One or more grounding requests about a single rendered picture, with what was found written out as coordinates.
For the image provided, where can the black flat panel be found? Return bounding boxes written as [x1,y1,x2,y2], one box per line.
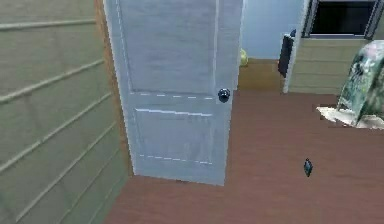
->
[277,29,297,79]

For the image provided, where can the yellow round object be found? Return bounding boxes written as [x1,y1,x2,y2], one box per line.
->
[239,48,249,68]

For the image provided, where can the green patterned bed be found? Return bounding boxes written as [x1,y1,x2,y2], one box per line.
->
[316,39,384,130]

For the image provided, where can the small dark blue object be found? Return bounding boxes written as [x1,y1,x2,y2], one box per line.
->
[303,158,314,178]

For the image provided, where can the pale grey panel door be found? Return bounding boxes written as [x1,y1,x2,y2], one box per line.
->
[102,0,245,187]

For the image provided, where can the dark framed window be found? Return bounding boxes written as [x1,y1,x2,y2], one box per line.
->
[301,0,384,40]

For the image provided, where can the black round door knob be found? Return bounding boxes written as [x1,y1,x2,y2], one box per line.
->
[217,87,232,104]

